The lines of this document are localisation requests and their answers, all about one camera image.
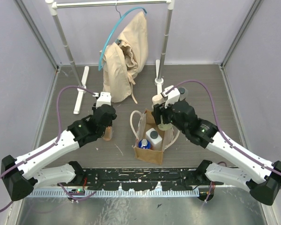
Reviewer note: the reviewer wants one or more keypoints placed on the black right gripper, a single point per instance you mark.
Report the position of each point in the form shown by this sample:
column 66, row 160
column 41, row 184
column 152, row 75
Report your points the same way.
column 159, row 109

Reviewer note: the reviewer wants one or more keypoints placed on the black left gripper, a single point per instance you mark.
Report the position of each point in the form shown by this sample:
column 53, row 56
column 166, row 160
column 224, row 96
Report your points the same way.
column 99, row 131

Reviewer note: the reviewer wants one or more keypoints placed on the pink cap amber bottle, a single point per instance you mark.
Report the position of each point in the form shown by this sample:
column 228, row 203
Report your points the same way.
column 108, row 133

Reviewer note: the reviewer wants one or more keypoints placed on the dark cap clear bottle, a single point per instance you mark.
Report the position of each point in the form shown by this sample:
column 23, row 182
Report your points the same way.
column 183, row 93

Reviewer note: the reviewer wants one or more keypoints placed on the cream lid green jar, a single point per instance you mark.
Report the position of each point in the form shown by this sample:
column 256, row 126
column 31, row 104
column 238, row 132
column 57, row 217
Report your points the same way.
column 160, row 108

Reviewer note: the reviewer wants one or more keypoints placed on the canvas tote bag with handles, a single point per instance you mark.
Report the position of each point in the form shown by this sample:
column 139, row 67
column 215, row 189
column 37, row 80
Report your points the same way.
column 140, row 123

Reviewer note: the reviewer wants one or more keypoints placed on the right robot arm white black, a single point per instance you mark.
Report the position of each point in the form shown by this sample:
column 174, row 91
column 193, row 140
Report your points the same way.
column 260, row 177

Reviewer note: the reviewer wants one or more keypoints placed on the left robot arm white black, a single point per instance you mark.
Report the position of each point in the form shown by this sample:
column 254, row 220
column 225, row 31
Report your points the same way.
column 25, row 173

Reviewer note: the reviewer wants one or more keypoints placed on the white bottle grey cap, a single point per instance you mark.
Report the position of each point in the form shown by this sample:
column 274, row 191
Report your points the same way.
column 154, row 139

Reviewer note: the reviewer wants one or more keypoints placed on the blue bottle white pump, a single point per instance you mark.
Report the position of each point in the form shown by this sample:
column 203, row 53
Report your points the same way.
column 144, row 144

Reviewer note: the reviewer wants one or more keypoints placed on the beige cloth garment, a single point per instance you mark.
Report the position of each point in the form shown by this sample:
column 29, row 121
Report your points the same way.
column 125, row 58

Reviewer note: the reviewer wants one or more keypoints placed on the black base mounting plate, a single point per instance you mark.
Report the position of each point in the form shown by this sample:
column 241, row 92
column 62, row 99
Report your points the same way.
column 139, row 179

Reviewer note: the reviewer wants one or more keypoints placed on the small green led board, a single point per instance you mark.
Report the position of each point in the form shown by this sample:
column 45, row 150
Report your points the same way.
column 78, row 191

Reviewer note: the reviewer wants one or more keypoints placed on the blue clothes hanger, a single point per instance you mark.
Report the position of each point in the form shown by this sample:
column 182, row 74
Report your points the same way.
column 101, row 64

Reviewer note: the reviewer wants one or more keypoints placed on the white metal clothes rack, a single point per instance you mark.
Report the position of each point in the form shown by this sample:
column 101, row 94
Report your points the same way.
column 159, row 63

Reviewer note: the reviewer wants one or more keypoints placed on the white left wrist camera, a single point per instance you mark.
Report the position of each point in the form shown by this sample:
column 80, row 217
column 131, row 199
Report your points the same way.
column 102, row 98

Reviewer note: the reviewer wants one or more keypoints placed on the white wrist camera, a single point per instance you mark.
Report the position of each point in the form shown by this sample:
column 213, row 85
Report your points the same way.
column 171, row 96
column 102, row 98

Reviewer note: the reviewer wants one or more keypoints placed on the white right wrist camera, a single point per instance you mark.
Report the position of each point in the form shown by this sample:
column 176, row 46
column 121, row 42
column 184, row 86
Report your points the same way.
column 171, row 96

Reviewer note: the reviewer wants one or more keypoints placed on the white slotted cable duct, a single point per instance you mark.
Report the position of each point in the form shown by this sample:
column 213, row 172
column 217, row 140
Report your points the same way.
column 50, row 192

